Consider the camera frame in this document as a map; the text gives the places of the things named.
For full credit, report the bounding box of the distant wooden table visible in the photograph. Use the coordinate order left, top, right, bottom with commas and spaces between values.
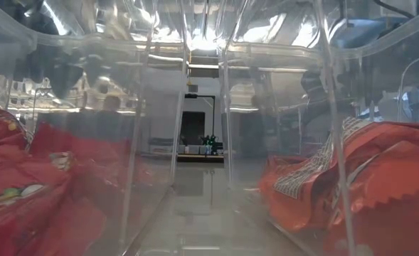
176, 153, 225, 164

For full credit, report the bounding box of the distant robot with green lights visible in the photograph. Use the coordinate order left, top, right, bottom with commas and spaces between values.
201, 134, 225, 156

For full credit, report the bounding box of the distant black gantry frame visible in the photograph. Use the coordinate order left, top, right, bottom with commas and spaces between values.
184, 92, 216, 138

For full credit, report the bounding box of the clear plastic bin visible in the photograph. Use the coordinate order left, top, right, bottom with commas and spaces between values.
218, 0, 419, 256
0, 0, 191, 256

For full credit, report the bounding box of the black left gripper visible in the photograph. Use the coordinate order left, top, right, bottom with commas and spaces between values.
13, 45, 107, 100

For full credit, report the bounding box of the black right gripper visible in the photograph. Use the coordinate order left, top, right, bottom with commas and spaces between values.
300, 63, 384, 121

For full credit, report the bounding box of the ceiling light panel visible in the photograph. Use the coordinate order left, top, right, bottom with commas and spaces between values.
186, 33, 224, 50

